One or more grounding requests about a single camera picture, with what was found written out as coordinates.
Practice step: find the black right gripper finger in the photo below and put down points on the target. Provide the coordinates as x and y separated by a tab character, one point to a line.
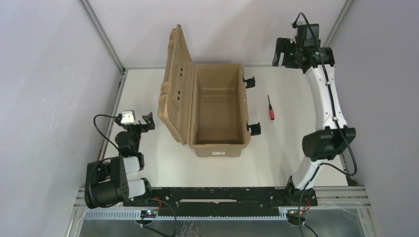
276	60
281	45

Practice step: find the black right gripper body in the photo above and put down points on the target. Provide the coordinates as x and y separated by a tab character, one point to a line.
287	54

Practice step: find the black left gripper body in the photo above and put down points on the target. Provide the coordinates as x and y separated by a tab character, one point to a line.
136	125

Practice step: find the red handled black screwdriver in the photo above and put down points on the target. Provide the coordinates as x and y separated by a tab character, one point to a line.
271	111

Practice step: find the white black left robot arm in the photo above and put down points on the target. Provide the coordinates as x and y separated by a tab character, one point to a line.
106	182

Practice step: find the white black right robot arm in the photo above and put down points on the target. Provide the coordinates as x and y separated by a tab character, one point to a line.
332	134

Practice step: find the tan hinged bin lid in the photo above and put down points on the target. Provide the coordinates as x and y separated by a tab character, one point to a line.
176	89

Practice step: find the black rear bin latch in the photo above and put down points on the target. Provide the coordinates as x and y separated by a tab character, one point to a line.
249	83

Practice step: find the black bin latch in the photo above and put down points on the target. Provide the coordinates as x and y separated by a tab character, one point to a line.
254	129
249	83

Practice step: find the black front bin latch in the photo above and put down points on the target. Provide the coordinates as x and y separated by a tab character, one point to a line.
254	129

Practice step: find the tan plastic storage bin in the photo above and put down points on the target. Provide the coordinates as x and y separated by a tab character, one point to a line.
219	111

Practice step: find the left controller circuit board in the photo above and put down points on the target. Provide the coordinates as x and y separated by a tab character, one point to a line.
149	213

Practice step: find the controller circuit board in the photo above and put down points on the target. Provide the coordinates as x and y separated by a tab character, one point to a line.
295	218
149	213

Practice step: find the right controller circuit board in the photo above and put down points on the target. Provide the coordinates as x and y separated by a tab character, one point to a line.
295	218

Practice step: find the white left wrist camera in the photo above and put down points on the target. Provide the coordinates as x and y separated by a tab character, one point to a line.
128	117

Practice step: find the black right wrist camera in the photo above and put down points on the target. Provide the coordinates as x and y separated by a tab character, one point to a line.
307	33

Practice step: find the aluminium frame rail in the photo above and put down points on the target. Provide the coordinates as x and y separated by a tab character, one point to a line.
98	84

